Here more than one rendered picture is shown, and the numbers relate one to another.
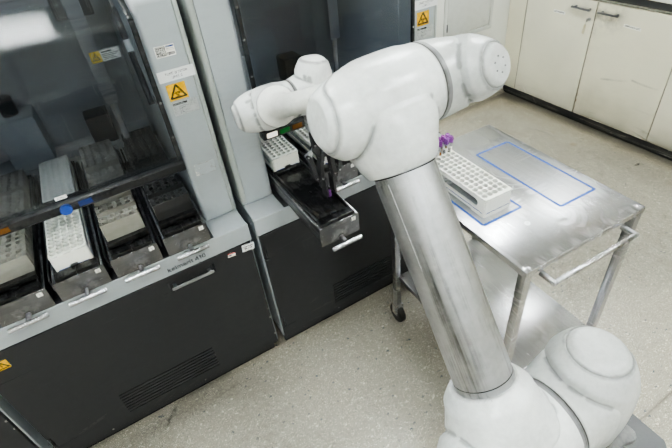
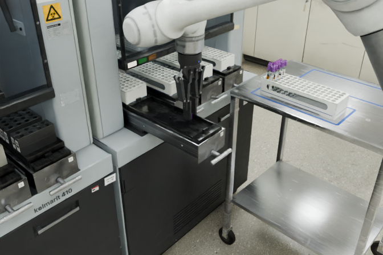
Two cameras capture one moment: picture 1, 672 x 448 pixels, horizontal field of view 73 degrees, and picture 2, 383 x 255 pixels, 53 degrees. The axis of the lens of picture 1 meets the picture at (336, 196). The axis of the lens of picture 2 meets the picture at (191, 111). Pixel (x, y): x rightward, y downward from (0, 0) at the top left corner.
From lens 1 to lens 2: 0.50 m
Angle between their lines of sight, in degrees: 20
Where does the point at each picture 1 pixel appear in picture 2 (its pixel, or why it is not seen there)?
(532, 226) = (373, 121)
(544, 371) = not seen: outside the picture
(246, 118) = (145, 29)
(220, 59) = not seen: outside the picture
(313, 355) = not seen: outside the picture
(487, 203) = (337, 106)
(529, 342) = (357, 233)
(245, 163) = (105, 94)
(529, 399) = not seen: outside the picture
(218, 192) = (79, 124)
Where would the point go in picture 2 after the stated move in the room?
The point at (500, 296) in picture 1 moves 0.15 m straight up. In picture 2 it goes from (319, 201) to (325, 175)
